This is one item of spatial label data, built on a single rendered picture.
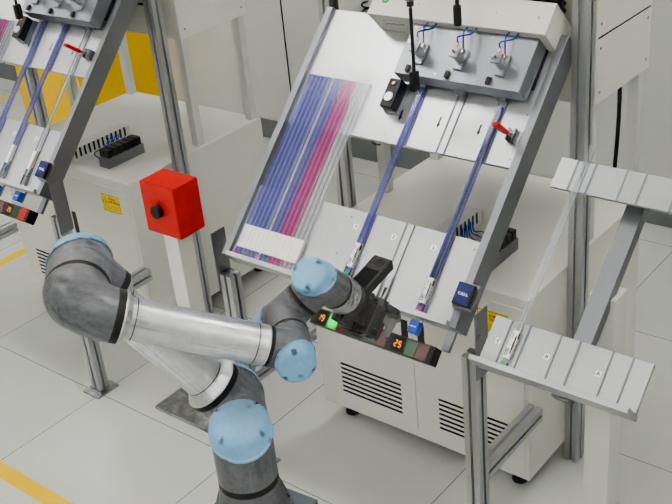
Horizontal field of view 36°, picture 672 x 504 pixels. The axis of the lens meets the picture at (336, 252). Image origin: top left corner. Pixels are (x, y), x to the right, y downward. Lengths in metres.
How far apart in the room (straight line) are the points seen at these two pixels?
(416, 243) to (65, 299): 0.90
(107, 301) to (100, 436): 1.57
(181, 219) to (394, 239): 0.78
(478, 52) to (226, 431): 1.06
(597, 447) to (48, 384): 1.94
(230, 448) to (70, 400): 1.64
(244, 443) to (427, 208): 1.27
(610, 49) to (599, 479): 1.02
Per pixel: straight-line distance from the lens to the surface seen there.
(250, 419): 1.95
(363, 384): 3.03
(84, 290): 1.79
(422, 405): 2.92
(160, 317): 1.80
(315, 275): 1.91
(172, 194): 2.91
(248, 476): 1.96
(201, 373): 2.00
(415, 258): 2.35
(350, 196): 3.02
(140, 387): 3.49
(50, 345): 3.84
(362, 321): 2.09
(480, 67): 2.42
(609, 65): 2.66
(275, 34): 5.04
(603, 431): 2.36
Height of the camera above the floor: 1.94
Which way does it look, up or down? 28 degrees down
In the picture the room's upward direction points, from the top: 6 degrees counter-clockwise
